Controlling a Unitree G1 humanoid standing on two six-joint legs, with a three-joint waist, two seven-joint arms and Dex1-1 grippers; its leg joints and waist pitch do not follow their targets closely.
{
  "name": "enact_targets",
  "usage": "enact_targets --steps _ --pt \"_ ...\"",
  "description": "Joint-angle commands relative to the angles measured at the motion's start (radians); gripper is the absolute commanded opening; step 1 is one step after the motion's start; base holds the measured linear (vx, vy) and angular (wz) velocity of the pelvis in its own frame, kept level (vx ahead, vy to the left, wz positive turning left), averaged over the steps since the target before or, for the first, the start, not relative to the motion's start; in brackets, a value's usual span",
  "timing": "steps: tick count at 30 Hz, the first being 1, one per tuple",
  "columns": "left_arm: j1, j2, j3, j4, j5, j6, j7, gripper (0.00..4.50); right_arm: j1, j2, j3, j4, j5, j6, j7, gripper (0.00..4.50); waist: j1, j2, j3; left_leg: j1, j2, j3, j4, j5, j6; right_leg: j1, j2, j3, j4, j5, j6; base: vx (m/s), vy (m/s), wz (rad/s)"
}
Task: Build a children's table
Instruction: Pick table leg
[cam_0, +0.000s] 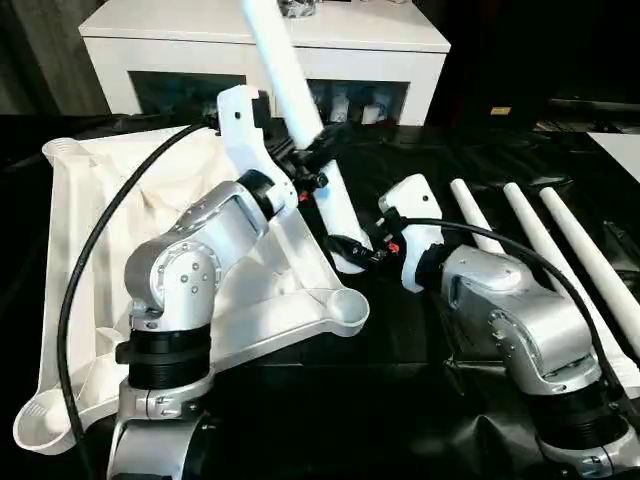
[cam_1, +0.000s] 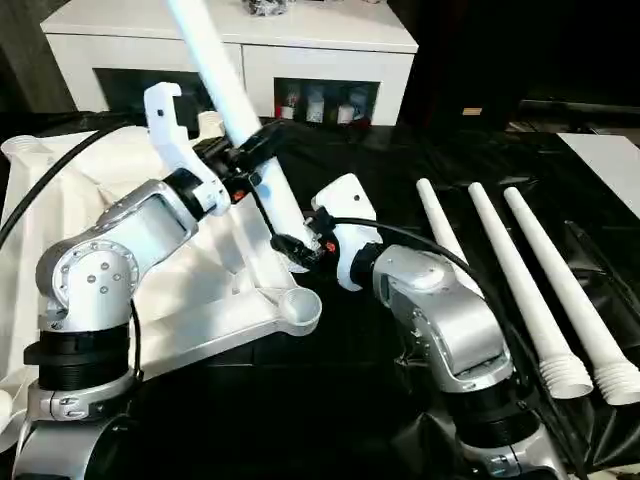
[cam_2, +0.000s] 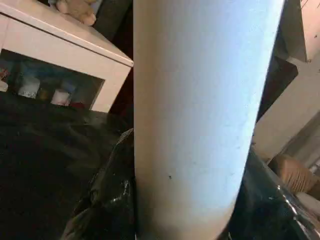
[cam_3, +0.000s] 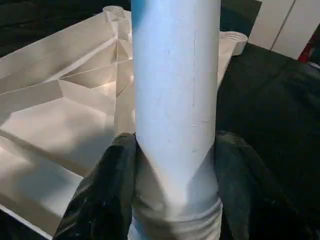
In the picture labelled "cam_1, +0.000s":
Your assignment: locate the white plastic table leg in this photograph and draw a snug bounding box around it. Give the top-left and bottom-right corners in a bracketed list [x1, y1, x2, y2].
[467, 182, 595, 400]
[164, 0, 321, 274]
[503, 187, 640, 407]
[415, 178, 484, 296]

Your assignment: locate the white plastic table top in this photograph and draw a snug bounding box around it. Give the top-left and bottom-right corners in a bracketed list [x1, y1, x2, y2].
[0, 110, 324, 454]

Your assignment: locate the black table mat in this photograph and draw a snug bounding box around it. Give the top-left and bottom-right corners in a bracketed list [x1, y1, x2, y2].
[0, 107, 640, 480]

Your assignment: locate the white sideboard cabinet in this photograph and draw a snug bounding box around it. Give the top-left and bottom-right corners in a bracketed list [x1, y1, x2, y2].
[40, 0, 420, 126]

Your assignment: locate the grey pleated curtain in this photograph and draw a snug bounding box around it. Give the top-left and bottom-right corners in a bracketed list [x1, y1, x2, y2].
[0, 0, 79, 114]

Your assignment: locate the white flat board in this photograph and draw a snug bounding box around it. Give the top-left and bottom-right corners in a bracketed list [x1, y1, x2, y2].
[557, 132, 640, 221]

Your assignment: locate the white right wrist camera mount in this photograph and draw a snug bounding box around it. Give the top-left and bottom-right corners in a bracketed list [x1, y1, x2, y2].
[310, 173, 377, 292]

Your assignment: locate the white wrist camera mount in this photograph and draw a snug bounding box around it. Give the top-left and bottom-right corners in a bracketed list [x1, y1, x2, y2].
[310, 173, 377, 292]
[143, 82, 236, 216]

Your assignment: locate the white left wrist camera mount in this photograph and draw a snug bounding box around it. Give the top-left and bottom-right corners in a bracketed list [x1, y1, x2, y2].
[143, 82, 236, 216]

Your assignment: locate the black cable bundle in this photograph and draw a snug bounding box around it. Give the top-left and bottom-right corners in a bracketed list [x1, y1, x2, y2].
[242, 0, 291, 16]

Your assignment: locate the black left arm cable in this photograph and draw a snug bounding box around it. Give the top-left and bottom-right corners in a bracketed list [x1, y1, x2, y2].
[0, 127, 116, 236]

